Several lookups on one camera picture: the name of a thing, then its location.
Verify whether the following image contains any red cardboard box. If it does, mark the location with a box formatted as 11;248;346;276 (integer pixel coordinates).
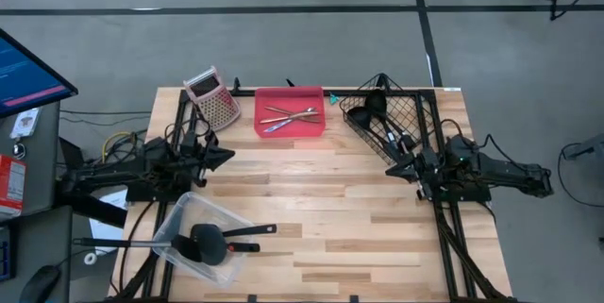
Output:
0;153;27;219

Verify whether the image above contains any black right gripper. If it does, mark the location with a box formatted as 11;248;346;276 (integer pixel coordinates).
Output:
385;147;445;200

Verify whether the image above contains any black cable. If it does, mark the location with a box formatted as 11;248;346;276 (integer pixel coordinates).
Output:
117;198;159;297

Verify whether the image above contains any id badge with keys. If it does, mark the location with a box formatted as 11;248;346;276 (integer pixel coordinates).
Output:
8;107;43;160

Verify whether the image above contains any computer monitor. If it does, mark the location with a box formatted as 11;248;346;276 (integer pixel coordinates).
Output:
0;27;79;119

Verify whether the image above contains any clear plastic container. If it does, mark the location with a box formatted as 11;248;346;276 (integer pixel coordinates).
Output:
151;191;259;289

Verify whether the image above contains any copper knife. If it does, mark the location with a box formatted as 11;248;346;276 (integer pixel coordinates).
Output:
259;111;321;125

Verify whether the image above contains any black ladle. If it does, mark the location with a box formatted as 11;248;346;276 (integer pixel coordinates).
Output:
346;106;402;154

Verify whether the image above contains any black serving spoon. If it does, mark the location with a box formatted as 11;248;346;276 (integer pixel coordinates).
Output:
366;89;417;151

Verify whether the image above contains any blue silver knife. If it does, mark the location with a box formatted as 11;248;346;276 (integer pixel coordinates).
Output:
262;120;295;134

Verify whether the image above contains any black computer mouse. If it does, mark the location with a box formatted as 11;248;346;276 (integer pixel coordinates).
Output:
18;264;62;303

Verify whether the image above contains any white paper sheet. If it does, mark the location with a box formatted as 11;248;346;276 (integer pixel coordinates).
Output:
88;188;129;257

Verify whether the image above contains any pink plastic tray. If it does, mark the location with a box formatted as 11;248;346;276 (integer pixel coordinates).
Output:
253;85;327;140

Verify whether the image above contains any black wire basket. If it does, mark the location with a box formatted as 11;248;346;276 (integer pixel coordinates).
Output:
338;72;438;166

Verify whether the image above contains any grey office desk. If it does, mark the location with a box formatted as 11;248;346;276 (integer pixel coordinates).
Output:
0;102;75;303

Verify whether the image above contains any pink steel box grater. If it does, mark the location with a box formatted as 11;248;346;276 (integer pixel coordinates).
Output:
182;65;243;133

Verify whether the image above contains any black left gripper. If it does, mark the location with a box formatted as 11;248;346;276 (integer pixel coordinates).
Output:
181;126;236;189

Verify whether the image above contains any black aluminium table frame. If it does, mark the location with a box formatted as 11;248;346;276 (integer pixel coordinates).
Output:
108;77;520;303

